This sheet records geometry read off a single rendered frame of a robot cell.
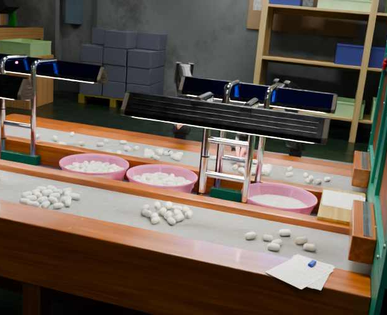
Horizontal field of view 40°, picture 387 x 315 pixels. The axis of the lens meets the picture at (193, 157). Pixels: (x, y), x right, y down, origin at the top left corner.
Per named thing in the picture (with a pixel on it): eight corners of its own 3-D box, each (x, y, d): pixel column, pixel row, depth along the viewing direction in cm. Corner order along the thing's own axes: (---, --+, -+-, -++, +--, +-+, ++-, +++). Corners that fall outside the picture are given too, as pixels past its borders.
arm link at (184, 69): (199, 83, 250) (192, 59, 276) (180, 82, 249) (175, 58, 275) (196, 106, 256) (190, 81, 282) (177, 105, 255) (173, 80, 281)
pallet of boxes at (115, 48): (162, 104, 795) (167, 34, 767) (147, 111, 729) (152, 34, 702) (98, 96, 817) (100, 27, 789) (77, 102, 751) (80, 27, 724)
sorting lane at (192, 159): (-1, 125, 272) (-1, 121, 272) (363, 184, 225) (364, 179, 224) (-42, 136, 244) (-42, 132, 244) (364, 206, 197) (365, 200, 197)
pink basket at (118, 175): (79, 171, 223) (80, 150, 221) (138, 182, 216) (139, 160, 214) (45, 189, 198) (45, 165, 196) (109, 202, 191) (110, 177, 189)
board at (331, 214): (322, 189, 198) (323, 186, 197) (364, 196, 194) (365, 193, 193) (316, 219, 167) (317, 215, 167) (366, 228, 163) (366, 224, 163)
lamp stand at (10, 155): (22, 149, 248) (22, 53, 236) (59, 155, 243) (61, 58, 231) (-4, 159, 231) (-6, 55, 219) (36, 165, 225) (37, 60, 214)
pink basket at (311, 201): (225, 209, 194) (227, 185, 192) (284, 204, 206) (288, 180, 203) (264, 239, 171) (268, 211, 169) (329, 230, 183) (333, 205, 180)
